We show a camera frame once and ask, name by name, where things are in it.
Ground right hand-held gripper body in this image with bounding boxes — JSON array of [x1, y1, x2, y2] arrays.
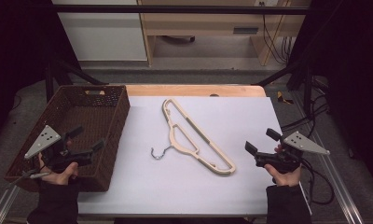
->
[[255, 130, 331, 174]]

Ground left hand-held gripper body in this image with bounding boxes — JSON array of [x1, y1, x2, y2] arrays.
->
[[23, 124, 94, 174]]

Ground brown wicker basket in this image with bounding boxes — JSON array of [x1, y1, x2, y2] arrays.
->
[[4, 84, 131, 192]]

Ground beige plastic clothes hanger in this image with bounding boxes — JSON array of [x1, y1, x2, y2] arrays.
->
[[150, 97, 237, 177]]

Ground person's right hand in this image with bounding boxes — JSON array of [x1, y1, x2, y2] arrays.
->
[[263, 144, 302, 188]]

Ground person's left hand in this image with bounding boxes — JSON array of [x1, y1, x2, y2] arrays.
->
[[37, 151, 80, 187]]

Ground white paper sheet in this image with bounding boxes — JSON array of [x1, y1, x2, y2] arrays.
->
[[76, 95, 313, 217]]

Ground yellow and black tool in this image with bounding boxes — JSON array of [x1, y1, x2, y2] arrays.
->
[[275, 90, 295, 105]]

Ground black metal stand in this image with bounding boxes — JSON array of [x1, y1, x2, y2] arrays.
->
[[44, 58, 110, 104], [253, 58, 314, 119]]

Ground black curtain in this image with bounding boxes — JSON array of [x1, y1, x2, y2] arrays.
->
[[286, 0, 373, 194], [0, 0, 80, 147]]

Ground light wooden table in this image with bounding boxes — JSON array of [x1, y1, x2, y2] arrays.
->
[[125, 84, 267, 98]]

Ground white cabinet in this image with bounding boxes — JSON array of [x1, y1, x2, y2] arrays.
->
[[51, 0, 148, 63]]

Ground light wooden desk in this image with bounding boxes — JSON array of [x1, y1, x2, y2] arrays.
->
[[137, 0, 311, 67]]

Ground left gripper cable with plug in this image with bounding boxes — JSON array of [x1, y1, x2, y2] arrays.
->
[[9, 167, 52, 189]]

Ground black floor cables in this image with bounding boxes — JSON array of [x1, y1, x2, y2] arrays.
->
[[280, 76, 331, 138]]

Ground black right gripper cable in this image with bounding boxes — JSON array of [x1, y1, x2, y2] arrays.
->
[[300, 158, 336, 206]]

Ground aluminium rail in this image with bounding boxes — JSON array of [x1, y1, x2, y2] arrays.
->
[[290, 92, 365, 224], [0, 184, 21, 224]]

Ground black hanging cables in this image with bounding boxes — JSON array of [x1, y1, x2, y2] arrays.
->
[[259, 1, 297, 65]]

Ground black horizontal frame bar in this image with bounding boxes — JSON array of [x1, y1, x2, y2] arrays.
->
[[49, 4, 311, 15]]

